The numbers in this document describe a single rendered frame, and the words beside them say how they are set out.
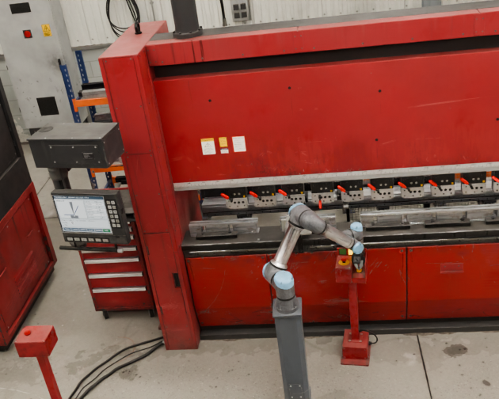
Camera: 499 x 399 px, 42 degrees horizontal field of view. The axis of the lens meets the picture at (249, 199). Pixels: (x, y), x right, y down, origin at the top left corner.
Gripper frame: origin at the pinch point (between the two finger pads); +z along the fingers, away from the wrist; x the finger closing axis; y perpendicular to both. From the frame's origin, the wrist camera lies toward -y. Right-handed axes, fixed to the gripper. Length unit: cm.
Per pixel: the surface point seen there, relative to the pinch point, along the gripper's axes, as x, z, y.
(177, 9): 105, -172, 37
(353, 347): 6, 61, -14
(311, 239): 32.9, -12.8, 15.2
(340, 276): 11.5, 1.5, -6.6
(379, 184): -14, -44, 35
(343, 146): 9, -75, 34
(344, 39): 4, -146, 39
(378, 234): -12.0, -12.5, 22.0
